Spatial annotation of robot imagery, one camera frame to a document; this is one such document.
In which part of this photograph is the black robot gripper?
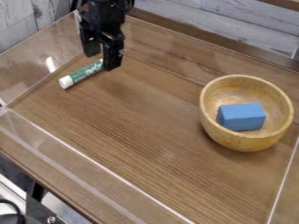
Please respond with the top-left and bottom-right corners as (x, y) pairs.
(79, 0), (135, 71)

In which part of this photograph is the green Expo marker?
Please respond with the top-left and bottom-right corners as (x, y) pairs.
(59, 59), (103, 89)

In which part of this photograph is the brown wooden bowl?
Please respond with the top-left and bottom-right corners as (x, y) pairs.
(199, 74), (295, 152)

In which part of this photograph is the blue rectangular block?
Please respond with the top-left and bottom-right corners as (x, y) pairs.
(216, 103), (267, 131)

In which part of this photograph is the black metal table frame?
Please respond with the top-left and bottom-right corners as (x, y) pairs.
(0, 156), (67, 224)

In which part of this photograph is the black cable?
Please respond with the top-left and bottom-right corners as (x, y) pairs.
(0, 199), (26, 224)

